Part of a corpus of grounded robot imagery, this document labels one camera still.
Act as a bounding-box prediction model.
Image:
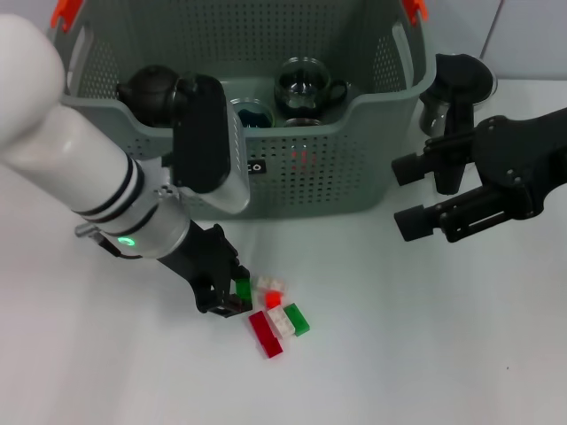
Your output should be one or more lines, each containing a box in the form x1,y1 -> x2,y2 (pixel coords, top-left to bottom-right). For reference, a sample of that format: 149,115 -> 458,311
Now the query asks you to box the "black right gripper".
391,104 -> 567,244

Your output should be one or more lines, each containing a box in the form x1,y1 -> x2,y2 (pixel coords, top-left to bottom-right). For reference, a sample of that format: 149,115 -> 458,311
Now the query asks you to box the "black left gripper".
156,220 -> 254,320

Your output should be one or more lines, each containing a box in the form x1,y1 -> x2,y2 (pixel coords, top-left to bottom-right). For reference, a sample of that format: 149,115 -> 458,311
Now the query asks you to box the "green toy brick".
283,302 -> 312,337
234,278 -> 252,305

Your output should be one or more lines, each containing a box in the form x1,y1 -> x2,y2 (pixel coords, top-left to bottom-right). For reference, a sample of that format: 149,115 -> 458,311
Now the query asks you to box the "dark red toy brick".
247,309 -> 284,359

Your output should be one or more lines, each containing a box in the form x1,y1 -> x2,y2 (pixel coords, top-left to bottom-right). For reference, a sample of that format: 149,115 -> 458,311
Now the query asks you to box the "orange wedge toy brick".
290,149 -> 318,172

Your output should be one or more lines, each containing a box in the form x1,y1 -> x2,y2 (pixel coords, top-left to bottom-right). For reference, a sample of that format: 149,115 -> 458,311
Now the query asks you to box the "glass teacup with black holder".
229,99 -> 276,130
170,73 -> 196,128
281,116 -> 325,129
273,57 -> 349,121

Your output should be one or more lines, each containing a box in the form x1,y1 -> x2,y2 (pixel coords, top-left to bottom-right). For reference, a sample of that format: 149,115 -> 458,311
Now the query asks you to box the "grey perforated storage basket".
43,0 -> 438,222

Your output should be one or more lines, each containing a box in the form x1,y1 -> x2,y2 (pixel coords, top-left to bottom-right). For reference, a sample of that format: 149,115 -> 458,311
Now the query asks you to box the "white translucent toy brick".
267,306 -> 296,340
254,274 -> 287,296

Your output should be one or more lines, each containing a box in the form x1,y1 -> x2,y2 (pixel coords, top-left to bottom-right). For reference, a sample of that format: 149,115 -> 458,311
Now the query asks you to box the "black clay teapot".
117,65 -> 181,129

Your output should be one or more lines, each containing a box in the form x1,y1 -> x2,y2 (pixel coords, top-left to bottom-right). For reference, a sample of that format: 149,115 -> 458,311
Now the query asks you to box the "glass pitcher with black handle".
418,51 -> 498,196

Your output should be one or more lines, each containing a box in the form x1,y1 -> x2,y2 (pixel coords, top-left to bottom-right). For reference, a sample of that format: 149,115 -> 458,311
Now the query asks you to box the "left arm cable with plug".
74,222 -> 143,261

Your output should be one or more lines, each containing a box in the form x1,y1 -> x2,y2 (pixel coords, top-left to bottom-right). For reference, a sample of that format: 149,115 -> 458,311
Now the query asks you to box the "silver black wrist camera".
169,73 -> 252,217

